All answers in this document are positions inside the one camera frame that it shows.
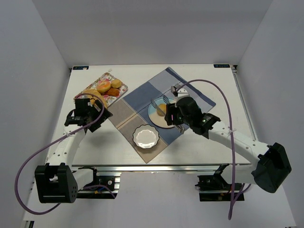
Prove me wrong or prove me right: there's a round golden bun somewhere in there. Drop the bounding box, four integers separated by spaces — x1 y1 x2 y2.
157 104 166 116

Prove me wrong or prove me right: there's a long twisted bread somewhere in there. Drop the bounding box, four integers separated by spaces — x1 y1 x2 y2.
93 90 105 102

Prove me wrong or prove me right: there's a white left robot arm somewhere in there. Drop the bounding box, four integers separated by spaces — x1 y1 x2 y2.
35 97 112 203

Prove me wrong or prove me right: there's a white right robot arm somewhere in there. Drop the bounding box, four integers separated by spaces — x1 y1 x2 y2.
165 96 292 193

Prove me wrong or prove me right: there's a plain glazed donut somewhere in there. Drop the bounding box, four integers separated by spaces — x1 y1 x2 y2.
82 89 96 98

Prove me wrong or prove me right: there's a blue and cream plate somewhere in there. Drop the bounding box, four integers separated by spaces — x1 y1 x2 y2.
148 97 175 129

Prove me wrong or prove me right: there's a pink frosted donut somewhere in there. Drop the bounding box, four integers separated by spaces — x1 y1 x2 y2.
96 81 111 94

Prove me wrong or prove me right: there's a dark brown muffin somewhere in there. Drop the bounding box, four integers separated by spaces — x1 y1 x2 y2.
107 88 120 97

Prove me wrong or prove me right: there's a floral serving tray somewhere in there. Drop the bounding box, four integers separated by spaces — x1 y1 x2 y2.
74 73 128 108

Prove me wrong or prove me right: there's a white scalloped bowl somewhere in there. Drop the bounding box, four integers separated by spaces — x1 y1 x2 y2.
133 124 160 149

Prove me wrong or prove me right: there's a round bun on tray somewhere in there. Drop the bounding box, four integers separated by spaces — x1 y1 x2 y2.
111 79 122 88

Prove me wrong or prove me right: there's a blue label left corner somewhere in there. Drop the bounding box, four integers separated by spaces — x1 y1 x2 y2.
72 66 89 70

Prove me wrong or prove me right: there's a blue label corner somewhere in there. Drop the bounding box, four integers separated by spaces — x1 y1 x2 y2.
72 66 89 70
213 64 230 68

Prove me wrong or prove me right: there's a blue label right corner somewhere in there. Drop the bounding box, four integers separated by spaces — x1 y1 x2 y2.
213 64 230 68

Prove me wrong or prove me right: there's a metal spoon green handle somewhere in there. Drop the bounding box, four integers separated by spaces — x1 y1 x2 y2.
171 86 178 96

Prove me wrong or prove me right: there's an aluminium table front rail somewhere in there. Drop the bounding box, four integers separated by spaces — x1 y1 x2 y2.
71 163 250 174

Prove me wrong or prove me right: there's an aluminium table rail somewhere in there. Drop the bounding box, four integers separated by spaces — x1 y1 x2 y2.
71 163 250 174
231 65 258 140

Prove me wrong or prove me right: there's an aluminium table right rail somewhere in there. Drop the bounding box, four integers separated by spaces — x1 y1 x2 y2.
231 65 258 140

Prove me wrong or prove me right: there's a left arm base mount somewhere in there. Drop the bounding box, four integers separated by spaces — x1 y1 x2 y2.
73 167 121 200

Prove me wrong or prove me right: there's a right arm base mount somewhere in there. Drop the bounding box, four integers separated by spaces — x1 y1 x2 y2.
195 164 232 202

